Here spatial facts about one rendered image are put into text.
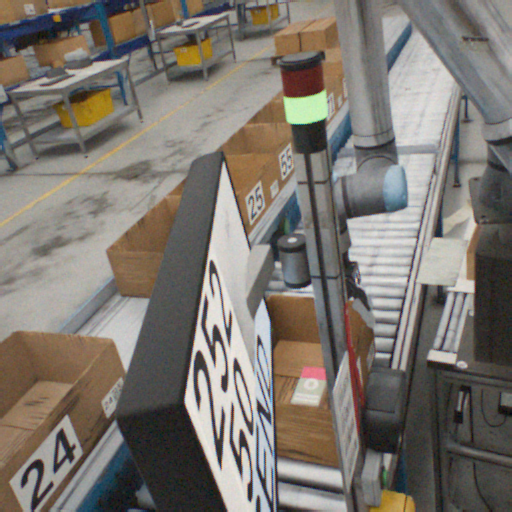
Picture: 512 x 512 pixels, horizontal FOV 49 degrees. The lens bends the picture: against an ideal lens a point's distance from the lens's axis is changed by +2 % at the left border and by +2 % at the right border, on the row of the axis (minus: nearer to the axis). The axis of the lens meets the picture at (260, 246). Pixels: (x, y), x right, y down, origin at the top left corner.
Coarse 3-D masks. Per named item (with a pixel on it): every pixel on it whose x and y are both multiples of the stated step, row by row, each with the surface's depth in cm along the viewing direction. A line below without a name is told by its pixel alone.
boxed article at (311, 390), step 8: (304, 368) 147; (312, 368) 147; (320, 368) 146; (304, 376) 145; (312, 376) 144; (320, 376) 144; (304, 384) 142; (312, 384) 142; (320, 384) 141; (296, 392) 140; (304, 392) 140; (312, 392) 139; (320, 392) 139; (296, 400) 138; (304, 400) 137; (312, 400) 137; (320, 400) 137
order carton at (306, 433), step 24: (288, 312) 158; (312, 312) 155; (288, 336) 163; (312, 336) 160; (360, 336) 135; (288, 360) 156; (312, 360) 154; (360, 360) 136; (288, 384) 149; (288, 408) 120; (312, 408) 118; (288, 432) 124; (312, 432) 121; (288, 456) 129; (312, 456) 125; (336, 456) 122
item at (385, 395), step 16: (384, 368) 100; (368, 384) 98; (384, 384) 97; (400, 384) 96; (368, 400) 94; (384, 400) 94; (400, 400) 94; (368, 416) 93; (384, 416) 92; (400, 416) 92; (368, 432) 94; (384, 432) 93; (400, 432) 93
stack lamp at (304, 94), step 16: (320, 64) 65; (288, 80) 65; (304, 80) 64; (320, 80) 65; (288, 96) 66; (304, 96) 65; (320, 96) 66; (288, 112) 67; (304, 112) 66; (320, 112) 66
